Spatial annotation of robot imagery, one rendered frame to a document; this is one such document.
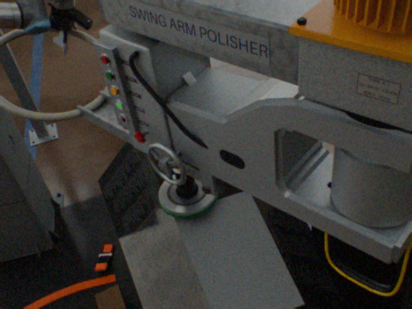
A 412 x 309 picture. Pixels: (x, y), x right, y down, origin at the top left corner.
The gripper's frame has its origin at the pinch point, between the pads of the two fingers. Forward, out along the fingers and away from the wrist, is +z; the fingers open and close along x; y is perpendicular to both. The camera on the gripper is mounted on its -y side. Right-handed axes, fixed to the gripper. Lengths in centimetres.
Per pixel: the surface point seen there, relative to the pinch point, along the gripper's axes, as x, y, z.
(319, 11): 75, -74, -102
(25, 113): 47.1, 0.3, -7.7
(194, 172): 67, -63, -28
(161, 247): 78, -59, 8
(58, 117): 44.8, -10.6, -7.7
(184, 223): 71, -65, -1
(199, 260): 85, -72, -6
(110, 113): 37.9, -27.9, -8.4
